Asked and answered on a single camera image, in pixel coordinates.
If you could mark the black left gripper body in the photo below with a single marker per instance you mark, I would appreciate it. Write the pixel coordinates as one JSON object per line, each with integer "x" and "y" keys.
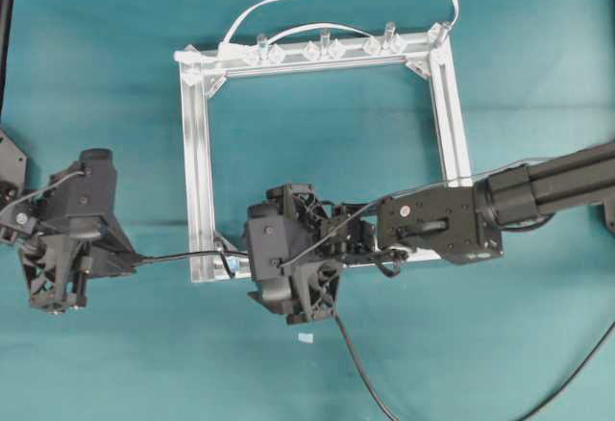
{"x": 58, "y": 263}

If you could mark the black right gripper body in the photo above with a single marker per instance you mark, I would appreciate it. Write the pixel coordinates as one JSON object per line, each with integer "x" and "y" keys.
{"x": 309, "y": 293}

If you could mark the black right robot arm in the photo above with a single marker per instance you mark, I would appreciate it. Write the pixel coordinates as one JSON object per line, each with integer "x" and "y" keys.
{"x": 465, "y": 223}

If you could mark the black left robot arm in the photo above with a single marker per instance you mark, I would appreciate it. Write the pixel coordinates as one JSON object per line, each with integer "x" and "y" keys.
{"x": 23, "y": 209}

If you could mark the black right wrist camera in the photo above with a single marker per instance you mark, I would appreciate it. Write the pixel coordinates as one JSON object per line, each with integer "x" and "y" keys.
{"x": 272, "y": 239}

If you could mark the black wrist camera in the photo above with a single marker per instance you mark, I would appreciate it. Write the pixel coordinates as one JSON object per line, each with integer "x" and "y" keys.
{"x": 85, "y": 202}
{"x": 272, "y": 239}

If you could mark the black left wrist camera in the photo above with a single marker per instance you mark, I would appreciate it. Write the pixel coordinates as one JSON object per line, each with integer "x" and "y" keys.
{"x": 85, "y": 202}

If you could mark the aluminium post with blue tape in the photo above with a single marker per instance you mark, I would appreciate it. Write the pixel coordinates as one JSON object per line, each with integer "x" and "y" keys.
{"x": 262, "y": 46}

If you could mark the middle aluminium post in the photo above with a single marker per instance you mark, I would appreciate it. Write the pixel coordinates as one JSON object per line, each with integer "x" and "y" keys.
{"x": 324, "y": 43}

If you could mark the aluminium extrusion frame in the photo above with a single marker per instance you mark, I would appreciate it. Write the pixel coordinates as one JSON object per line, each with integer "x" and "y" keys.
{"x": 356, "y": 125}

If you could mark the near aluminium post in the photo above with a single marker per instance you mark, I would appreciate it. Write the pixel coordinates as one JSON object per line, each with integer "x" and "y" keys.
{"x": 388, "y": 38}

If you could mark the tall corner aluminium post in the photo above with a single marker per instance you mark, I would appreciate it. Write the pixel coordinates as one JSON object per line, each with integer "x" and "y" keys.
{"x": 438, "y": 33}

